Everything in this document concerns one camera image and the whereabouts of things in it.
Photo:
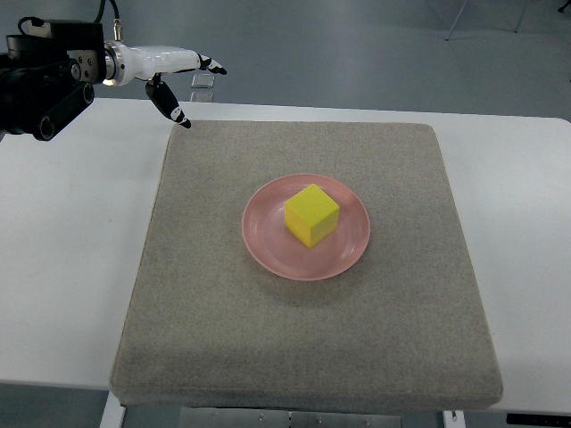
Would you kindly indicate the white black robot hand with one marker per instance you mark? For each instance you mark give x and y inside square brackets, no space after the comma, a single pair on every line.
[149,63]

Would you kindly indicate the yellow cube block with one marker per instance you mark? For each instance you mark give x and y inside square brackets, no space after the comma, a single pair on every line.
[311,215]

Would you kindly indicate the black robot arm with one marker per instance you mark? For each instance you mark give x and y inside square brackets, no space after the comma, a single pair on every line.
[48,74]

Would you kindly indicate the upper floor socket plate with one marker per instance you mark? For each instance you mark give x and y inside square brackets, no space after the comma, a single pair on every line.
[203,81]

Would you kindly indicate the floor socket plate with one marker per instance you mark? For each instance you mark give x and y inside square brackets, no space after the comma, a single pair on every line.
[202,97]
[203,81]

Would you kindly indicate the lower floor socket plate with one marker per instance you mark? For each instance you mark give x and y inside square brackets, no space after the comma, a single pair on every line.
[202,97]

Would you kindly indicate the pink plate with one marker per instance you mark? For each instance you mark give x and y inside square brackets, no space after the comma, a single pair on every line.
[277,249]

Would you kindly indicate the beige fabric mat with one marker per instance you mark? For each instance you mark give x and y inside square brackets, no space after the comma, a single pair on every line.
[403,329]

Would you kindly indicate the metal chair legs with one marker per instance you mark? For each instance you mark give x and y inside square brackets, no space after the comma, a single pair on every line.
[511,18]

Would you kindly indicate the white table leg frame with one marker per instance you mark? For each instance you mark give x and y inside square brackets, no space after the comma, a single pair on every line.
[114,416]

